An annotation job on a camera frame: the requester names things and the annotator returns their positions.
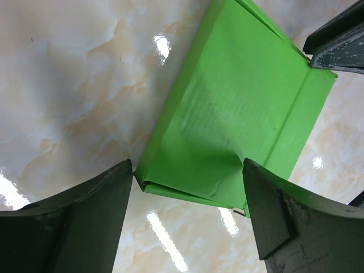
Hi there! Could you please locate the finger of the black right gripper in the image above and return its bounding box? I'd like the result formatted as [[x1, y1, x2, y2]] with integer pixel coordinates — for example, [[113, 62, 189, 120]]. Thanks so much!
[[303, 0, 363, 54], [310, 24, 363, 74]]

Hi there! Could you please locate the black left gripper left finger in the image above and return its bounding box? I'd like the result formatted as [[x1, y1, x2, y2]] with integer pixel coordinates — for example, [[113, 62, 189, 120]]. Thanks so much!
[[1, 160, 133, 272]]

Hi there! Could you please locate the green paper box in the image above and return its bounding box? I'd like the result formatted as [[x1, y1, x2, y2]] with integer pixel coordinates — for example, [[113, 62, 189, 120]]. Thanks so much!
[[135, 1, 337, 211]]

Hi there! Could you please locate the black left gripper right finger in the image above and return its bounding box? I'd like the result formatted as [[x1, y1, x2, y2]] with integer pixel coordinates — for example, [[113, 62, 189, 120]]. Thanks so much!
[[242, 158, 363, 272]]

